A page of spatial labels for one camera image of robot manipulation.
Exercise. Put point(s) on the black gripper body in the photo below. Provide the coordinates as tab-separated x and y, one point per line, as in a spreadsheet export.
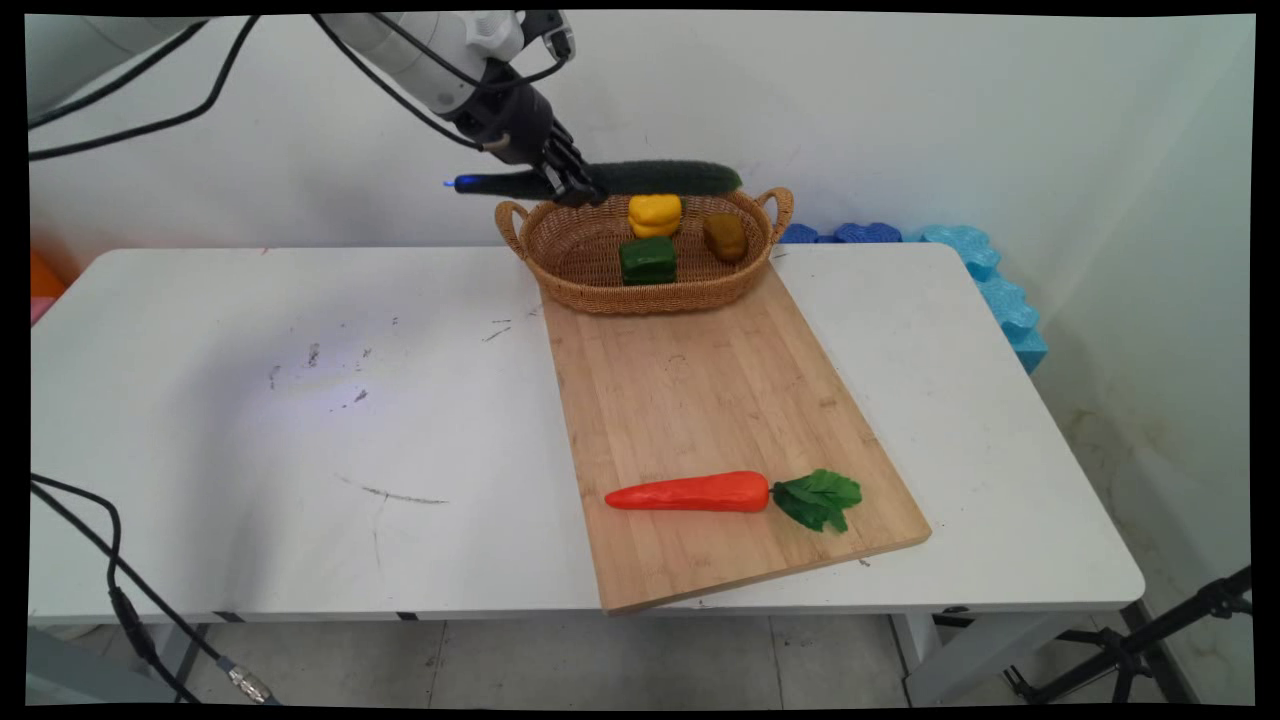
512	122

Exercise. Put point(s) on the black tripod stand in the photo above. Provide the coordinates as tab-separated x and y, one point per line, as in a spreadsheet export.
1140	645

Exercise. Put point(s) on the brown toy potato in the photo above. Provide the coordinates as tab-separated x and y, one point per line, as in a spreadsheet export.
724	236

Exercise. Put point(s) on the orange toy carrot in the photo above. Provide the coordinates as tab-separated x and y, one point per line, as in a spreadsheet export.
700	492

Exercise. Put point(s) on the yellow toy bell pepper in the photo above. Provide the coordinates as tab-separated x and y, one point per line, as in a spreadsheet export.
654	214

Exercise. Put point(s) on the orange and pink object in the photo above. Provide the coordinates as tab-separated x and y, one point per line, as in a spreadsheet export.
42	285

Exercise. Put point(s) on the bamboo cutting board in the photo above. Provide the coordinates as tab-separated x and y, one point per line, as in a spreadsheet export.
720	420

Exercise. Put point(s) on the dark green toy cucumber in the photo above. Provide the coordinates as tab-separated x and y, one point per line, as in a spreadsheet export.
660	178

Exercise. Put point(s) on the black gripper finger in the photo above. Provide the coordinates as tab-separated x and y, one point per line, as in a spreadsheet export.
562	182
580	165

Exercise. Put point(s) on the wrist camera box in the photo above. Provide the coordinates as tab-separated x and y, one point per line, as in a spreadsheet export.
552	32

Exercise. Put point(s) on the blue foam mat pieces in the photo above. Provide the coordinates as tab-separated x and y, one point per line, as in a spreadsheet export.
985	280

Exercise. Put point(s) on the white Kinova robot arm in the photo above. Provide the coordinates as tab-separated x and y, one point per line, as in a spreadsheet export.
400	50

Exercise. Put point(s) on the woven wicker basket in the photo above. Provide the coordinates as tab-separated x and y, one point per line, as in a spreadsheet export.
650	270

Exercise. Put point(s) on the green toy bell pepper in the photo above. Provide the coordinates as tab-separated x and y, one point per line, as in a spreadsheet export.
648	260

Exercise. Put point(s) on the white table leg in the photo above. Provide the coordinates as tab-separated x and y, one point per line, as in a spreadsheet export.
960	655

